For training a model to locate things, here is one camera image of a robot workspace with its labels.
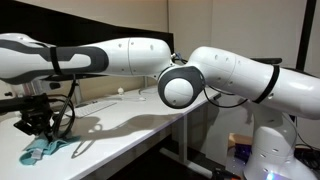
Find blue electronic device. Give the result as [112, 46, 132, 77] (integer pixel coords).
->
[234, 143, 252, 164]

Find cardboard box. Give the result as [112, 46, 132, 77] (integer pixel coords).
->
[228, 133, 254, 148]

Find white desk cable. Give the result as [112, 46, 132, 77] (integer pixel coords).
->
[138, 85, 161, 95]

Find black bar camera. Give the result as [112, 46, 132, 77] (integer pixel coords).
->
[250, 57, 283, 66]

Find white robot base platform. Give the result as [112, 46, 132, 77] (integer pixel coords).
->
[225, 146, 254, 180]

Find black floor cables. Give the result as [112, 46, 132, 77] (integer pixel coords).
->
[293, 143, 320, 174]

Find white desk leg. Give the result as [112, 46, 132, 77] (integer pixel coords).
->
[159, 114, 214, 179]

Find black vertical pole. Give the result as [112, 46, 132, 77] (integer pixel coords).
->
[295, 0, 318, 72]

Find blue terry towel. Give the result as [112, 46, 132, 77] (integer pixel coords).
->
[18, 132, 82, 167]

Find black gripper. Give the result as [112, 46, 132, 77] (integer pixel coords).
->
[13, 107, 55, 143]

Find small white ball figure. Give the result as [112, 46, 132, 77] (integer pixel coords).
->
[116, 87, 126, 101]

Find white keyboard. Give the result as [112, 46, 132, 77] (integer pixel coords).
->
[64, 100, 118, 119]

